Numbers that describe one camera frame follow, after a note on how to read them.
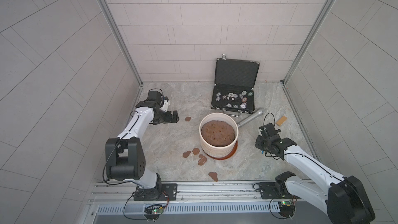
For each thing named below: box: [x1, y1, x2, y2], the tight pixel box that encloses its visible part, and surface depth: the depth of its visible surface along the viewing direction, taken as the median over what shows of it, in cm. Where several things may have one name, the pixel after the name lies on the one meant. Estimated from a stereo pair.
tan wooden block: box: [275, 115, 288, 126], surface depth 98 cm
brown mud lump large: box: [192, 147, 201, 156], surface depth 86 cm
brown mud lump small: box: [197, 154, 207, 166], surface depth 82 cm
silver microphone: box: [237, 107, 265, 129], surface depth 97 cm
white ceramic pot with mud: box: [199, 112, 239, 159], surface depth 81 cm
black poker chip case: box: [210, 53, 261, 118], surface depth 107 cm
